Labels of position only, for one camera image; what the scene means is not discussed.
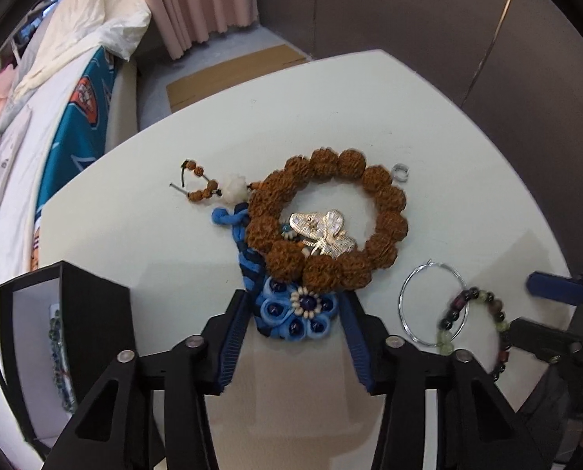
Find dark mixed bead bracelet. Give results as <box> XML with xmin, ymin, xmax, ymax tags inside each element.
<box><xmin>437</xmin><ymin>285</ymin><xmax>515</xmax><ymax>384</ymax></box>

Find bed with white sheet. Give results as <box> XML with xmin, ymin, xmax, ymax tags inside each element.
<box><xmin>0</xmin><ymin>43</ymin><xmax>141</xmax><ymax>402</ymax></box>

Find black jewelry box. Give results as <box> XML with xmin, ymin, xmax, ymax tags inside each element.
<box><xmin>0</xmin><ymin>261</ymin><xmax>135</xmax><ymax>458</ymax></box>

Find small brown bead string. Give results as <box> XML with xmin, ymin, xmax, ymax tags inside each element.
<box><xmin>168</xmin><ymin>158</ymin><xmax>253</xmax><ymax>206</ymax></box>

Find white duvet pile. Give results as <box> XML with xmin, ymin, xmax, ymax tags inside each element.
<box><xmin>12</xmin><ymin>0</ymin><xmax>151</xmax><ymax>100</ymax></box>

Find silver butterfly brooch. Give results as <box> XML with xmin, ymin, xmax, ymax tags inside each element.
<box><xmin>288</xmin><ymin>209</ymin><xmax>357</xmax><ymax>258</ymax></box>

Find brown rudraksha bead bracelet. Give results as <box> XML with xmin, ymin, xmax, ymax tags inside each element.
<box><xmin>244</xmin><ymin>146</ymin><xmax>411</xmax><ymax>293</ymax></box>

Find flat brown cardboard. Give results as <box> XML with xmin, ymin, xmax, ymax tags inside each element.
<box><xmin>166</xmin><ymin>45</ymin><xmax>308</xmax><ymax>114</ymax></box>

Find silver hoop ring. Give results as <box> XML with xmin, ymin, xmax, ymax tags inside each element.
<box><xmin>398</xmin><ymin>260</ymin><xmax>469</xmax><ymax>347</ymax></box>

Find blue flower knot ornament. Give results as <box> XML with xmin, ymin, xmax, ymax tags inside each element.
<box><xmin>212</xmin><ymin>202</ymin><xmax>338</xmax><ymax>343</ymax></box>

